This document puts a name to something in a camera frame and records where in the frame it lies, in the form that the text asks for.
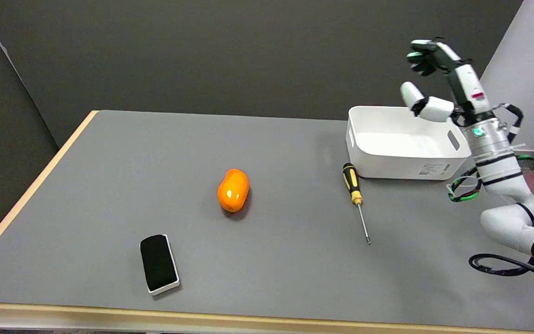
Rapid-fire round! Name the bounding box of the white plastic bin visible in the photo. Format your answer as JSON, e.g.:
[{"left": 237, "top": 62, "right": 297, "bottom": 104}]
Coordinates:
[{"left": 346, "top": 106, "right": 473, "bottom": 181}]

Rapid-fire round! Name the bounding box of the black and green cable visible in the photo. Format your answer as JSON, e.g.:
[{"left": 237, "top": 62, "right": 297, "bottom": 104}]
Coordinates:
[{"left": 447, "top": 103, "right": 534, "bottom": 203}]

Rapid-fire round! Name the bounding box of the orange mango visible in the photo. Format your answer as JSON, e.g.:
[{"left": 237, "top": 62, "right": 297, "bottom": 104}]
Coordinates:
[{"left": 217, "top": 168, "right": 250, "bottom": 213}]

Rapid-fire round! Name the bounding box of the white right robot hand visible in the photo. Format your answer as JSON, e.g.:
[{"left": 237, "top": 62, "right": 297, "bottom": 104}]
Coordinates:
[{"left": 400, "top": 39, "right": 492, "bottom": 126}]

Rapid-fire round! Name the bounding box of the black whiteboard eraser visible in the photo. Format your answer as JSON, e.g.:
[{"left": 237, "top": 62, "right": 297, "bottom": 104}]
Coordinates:
[{"left": 140, "top": 234, "right": 180, "bottom": 296}]

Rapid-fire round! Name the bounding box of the black and yellow screwdriver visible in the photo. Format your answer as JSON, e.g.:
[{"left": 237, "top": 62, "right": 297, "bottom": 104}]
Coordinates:
[{"left": 343, "top": 163, "right": 371, "bottom": 245}]

